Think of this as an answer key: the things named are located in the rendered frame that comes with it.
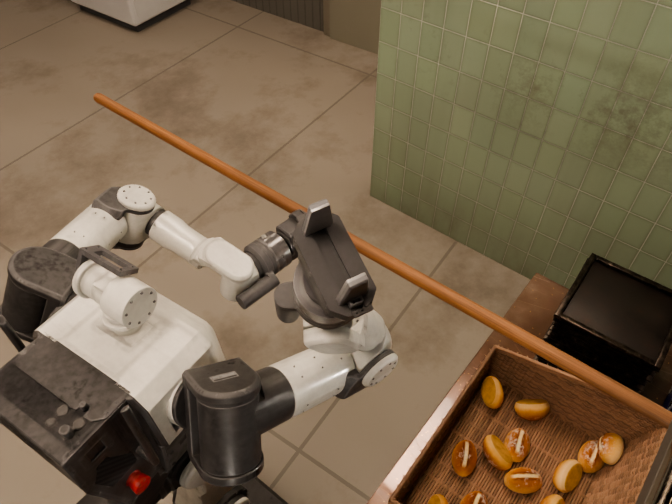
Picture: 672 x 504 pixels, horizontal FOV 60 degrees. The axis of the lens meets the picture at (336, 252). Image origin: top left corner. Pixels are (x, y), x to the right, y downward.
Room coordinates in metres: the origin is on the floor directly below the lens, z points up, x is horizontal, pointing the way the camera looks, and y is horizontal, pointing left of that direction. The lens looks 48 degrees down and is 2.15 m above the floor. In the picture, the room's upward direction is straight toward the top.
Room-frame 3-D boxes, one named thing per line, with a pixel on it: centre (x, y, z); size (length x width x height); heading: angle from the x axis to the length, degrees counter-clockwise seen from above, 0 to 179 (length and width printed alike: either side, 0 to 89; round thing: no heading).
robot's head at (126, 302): (0.52, 0.32, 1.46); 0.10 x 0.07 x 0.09; 57
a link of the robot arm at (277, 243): (0.89, 0.12, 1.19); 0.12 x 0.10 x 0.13; 135
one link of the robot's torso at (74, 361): (0.48, 0.36, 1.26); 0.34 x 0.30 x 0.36; 57
